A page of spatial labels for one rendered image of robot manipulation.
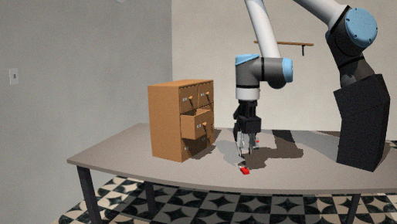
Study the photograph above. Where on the brown wooden drawer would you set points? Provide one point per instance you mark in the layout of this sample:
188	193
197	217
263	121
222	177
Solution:
195	123
188	97
189	147
208	107
205	93
206	139

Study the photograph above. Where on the brown wooden chest of drawers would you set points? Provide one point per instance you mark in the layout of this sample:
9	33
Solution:
165	121

